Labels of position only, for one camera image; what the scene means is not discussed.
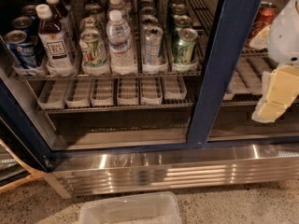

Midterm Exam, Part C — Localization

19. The stainless steel fridge base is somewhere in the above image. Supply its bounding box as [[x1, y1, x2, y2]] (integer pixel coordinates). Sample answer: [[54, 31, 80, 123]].
[[46, 143, 299, 198]]

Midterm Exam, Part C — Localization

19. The clear plastic bin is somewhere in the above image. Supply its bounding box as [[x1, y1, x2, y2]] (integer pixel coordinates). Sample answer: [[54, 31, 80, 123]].
[[78, 191, 182, 224]]

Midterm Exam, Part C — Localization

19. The brown tea bottle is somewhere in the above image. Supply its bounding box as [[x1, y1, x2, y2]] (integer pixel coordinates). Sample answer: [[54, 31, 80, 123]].
[[46, 0, 74, 38], [36, 4, 74, 75]]

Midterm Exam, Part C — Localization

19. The white arizona can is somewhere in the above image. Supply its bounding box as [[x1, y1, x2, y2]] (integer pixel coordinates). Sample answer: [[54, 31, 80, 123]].
[[79, 16, 102, 32], [79, 28, 109, 76]]

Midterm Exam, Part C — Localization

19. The green can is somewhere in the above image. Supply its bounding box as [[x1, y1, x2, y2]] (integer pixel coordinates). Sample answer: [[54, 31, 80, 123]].
[[173, 15, 192, 36], [172, 28, 198, 64]]

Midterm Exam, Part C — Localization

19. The blue pepsi can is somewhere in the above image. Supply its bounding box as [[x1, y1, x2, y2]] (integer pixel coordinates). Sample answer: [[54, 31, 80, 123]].
[[4, 30, 38, 69], [11, 16, 45, 60]]

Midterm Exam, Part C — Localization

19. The front clear water bottle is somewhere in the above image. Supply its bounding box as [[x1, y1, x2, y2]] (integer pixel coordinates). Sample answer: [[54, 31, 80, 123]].
[[107, 9, 137, 75]]

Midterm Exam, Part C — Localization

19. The front silver slim can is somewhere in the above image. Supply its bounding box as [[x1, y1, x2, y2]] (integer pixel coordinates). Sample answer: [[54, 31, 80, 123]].
[[144, 26, 164, 65]]

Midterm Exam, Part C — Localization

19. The top wire shelf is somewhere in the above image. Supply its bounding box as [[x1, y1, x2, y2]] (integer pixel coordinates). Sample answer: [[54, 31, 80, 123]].
[[12, 0, 299, 81]]

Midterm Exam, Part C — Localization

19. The blue fridge door frame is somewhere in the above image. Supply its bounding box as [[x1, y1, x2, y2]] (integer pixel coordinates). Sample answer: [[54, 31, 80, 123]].
[[187, 0, 262, 146]]

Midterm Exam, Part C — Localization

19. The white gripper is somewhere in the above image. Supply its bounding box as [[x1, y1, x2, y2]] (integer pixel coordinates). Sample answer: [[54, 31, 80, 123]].
[[249, 0, 299, 123]]

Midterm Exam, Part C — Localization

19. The lower wire shelf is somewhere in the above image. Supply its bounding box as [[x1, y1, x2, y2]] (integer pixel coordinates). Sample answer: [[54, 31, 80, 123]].
[[36, 77, 299, 115]]

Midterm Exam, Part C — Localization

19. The front white arizona can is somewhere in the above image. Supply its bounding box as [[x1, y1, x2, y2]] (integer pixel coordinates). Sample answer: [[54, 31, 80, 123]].
[[79, 28, 109, 76]]

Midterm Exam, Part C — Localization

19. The wire shelf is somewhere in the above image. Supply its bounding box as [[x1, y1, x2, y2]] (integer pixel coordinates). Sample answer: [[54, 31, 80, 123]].
[[12, 0, 299, 81], [36, 77, 299, 115]]

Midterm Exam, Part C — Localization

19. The red coca-cola can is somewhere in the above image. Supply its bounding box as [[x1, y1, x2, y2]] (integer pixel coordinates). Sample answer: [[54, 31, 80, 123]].
[[246, 1, 277, 49]]

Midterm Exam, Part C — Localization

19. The clear water bottle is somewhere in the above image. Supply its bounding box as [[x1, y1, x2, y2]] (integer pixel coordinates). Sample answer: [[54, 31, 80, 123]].
[[107, 9, 137, 75], [107, 0, 130, 21]]

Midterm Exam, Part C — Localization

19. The front green can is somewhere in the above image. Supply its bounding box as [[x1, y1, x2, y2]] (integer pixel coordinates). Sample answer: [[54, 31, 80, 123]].
[[172, 28, 198, 64]]

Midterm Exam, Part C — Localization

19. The front blue pepsi can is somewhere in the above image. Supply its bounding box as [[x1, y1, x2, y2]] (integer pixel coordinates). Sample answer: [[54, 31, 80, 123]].
[[4, 30, 38, 69]]

